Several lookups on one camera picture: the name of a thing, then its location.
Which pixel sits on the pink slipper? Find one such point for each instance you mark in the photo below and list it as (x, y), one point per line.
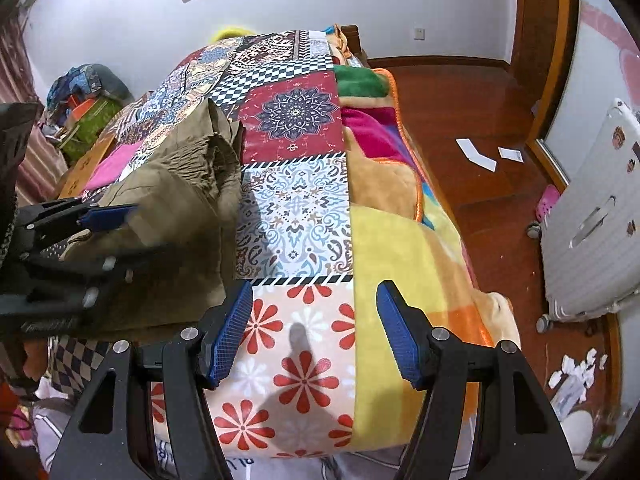
(547, 202)

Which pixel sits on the yellow curved headboard cushion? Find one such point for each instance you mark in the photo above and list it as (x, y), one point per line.
(232, 34)

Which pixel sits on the brown wooden door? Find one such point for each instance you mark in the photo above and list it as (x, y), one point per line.
(540, 20)

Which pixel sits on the torn white paper scraps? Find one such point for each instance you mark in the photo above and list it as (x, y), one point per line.
(575, 367)

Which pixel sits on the white printed cloth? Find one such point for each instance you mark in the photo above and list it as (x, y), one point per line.
(350, 467)

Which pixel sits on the orange box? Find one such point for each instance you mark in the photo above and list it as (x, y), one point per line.
(82, 109)

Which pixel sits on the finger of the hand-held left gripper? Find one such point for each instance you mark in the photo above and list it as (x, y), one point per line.
(100, 267)
(107, 217)

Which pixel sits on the striped red curtain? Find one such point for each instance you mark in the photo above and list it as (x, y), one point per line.
(35, 165)

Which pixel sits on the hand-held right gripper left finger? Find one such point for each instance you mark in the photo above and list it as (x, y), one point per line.
(232, 330)

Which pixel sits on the white heart-print wardrobe door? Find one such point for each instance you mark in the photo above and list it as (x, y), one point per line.
(605, 60)

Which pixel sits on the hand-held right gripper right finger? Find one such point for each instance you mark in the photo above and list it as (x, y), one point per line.
(395, 330)

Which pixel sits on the white stickered suitcase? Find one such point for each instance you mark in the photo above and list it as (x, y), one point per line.
(590, 240)

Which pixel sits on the olive green pants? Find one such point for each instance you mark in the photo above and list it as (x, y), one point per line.
(170, 200)

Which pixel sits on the pink cloth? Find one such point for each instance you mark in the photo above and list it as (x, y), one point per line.
(112, 167)

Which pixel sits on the patchwork printed bed sheet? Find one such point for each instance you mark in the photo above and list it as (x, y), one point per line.
(295, 220)

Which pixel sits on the green patterned bag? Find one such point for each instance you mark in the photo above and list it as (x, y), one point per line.
(92, 125)

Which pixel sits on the wooden bed frame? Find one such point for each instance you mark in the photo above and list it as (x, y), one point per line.
(356, 45)

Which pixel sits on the colourful fleece blanket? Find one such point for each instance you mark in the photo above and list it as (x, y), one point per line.
(400, 250)

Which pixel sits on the white wall socket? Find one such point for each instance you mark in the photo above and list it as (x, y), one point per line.
(420, 34)

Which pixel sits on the yellow wooden folding table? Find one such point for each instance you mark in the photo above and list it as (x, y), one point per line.
(85, 167)

